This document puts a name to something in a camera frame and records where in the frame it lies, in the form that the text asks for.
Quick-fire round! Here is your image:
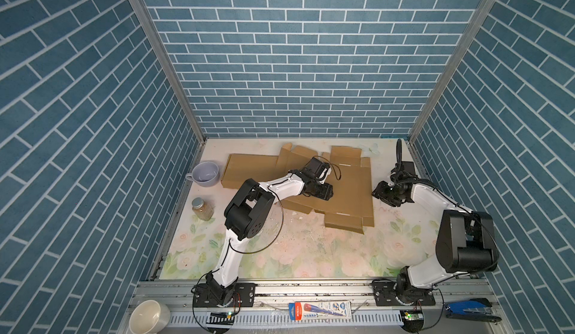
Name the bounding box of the brown cardboard box stack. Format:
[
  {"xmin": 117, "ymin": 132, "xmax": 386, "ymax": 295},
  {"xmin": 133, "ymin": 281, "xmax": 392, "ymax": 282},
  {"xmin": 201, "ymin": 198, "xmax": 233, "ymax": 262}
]
[{"xmin": 276, "ymin": 143, "xmax": 374, "ymax": 234}]

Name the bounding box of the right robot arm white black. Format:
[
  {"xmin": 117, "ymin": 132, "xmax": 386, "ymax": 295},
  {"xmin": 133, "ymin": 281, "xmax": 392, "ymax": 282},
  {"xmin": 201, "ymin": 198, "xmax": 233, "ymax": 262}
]
[{"xmin": 372, "ymin": 159, "xmax": 500, "ymax": 306}]

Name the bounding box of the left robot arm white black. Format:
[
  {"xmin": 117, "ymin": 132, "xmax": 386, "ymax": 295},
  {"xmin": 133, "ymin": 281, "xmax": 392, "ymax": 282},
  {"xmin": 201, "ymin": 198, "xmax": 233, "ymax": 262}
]
[{"xmin": 205, "ymin": 156, "xmax": 335, "ymax": 306}]

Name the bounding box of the lavender mug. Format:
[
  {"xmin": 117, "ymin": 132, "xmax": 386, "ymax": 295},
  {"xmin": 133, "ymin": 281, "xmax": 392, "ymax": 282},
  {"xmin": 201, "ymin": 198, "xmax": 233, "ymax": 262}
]
[{"xmin": 185, "ymin": 161, "xmax": 220, "ymax": 187}]

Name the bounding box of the small jar with lid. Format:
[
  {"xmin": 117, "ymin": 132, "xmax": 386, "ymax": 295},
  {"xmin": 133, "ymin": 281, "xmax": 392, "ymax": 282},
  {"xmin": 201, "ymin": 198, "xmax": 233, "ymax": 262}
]
[{"xmin": 192, "ymin": 197, "xmax": 214, "ymax": 221}]

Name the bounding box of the right controller board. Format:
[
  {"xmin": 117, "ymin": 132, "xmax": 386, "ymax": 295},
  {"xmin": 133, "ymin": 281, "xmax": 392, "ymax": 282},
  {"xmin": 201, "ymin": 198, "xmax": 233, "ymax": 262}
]
[{"xmin": 400, "ymin": 310, "xmax": 425, "ymax": 333}]

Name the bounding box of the controller board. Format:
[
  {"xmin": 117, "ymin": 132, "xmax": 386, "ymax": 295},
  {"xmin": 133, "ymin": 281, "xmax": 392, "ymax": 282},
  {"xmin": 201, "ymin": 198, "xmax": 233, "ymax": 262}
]
[
  {"xmin": 205, "ymin": 312, "xmax": 237, "ymax": 333},
  {"xmin": 400, "ymin": 310, "xmax": 425, "ymax": 333}
]

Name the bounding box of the toothpaste package red blue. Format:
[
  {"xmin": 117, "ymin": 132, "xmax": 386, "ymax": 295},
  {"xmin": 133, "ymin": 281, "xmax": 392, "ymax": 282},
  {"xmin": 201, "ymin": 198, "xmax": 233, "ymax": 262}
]
[{"xmin": 288, "ymin": 301, "xmax": 352, "ymax": 321}]

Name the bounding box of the blue stapler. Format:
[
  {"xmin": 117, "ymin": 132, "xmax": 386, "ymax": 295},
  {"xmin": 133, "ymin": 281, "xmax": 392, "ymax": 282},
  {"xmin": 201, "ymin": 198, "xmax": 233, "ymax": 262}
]
[{"xmin": 444, "ymin": 298, "xmax": 502, "ymax": 323}]

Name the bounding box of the left controller board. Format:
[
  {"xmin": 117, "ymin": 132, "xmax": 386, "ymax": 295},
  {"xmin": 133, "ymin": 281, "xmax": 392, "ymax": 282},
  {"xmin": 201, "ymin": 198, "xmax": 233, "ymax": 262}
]
[{"xmin": 205, "ymin": 312, "xmax": 237, "ymax": 333}]

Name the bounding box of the white bowl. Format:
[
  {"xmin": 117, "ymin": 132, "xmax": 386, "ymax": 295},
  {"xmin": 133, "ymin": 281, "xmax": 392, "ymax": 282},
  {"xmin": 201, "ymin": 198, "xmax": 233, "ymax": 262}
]
[{"xmin": 129, "ymin": 300, "xmax": 172, "ymax": 334}]

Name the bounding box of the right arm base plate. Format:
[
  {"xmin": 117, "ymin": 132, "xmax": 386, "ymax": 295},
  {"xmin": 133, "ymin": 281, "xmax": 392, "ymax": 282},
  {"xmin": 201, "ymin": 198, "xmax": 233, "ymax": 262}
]
[{"xmin": 371, "ymin": 280, "xmax": 436, "ymax": 306}]

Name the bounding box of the aluminium rail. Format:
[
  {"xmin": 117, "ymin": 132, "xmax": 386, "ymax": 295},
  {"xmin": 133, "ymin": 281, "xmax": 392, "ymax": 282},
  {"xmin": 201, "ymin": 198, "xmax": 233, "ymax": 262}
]
[{"xmin": 119, "ymin": 277, "xmax": 512, "ymax": 333}]

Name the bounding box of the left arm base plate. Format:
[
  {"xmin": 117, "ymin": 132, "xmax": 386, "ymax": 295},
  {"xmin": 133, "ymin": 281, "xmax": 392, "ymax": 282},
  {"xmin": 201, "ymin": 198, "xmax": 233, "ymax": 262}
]
[{"xmin": 193, "ymin": 282, "xmax": 256, "ymax": 308}]

